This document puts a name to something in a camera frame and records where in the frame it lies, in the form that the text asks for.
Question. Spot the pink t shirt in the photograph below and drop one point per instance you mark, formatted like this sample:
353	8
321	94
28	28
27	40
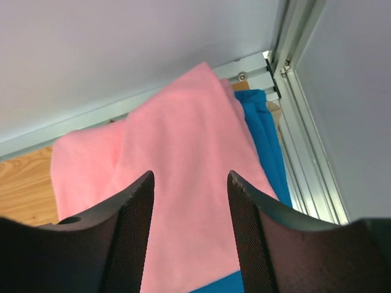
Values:
191	134

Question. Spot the right aluminium frame post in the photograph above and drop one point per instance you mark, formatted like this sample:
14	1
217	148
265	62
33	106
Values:
311	182

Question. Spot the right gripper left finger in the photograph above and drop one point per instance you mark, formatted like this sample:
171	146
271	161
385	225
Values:
101	249

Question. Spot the blue folded t shirt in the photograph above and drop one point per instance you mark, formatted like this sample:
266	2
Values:
261	126

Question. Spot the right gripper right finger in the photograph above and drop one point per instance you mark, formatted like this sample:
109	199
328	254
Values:
283	250

